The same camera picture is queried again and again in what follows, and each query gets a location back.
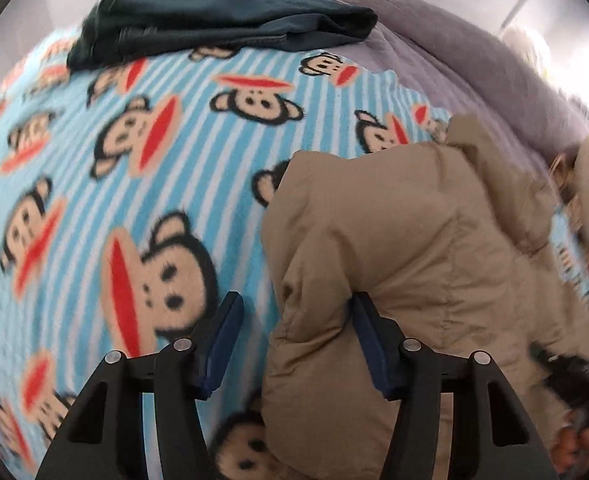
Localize tan puffer jacket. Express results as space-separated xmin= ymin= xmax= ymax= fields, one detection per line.
xmin=261 ymin=115 xmax=589 ymax=479

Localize brown knot cushion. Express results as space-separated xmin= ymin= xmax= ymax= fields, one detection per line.
xmin=547 ymin=152 xmax=589 ymax=233

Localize monkey print striped blanket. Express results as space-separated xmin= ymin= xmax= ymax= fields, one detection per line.
xmin=0 ymin=30 xmax=589 ymax=479

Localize folded dark blue jeans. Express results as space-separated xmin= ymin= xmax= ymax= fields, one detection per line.
xmin=67 ymin=0 xmax=378 ymax=72

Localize purple duvet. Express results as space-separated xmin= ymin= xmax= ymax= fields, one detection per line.
xmin=337 ymin=0 xmax=589 ymax=171

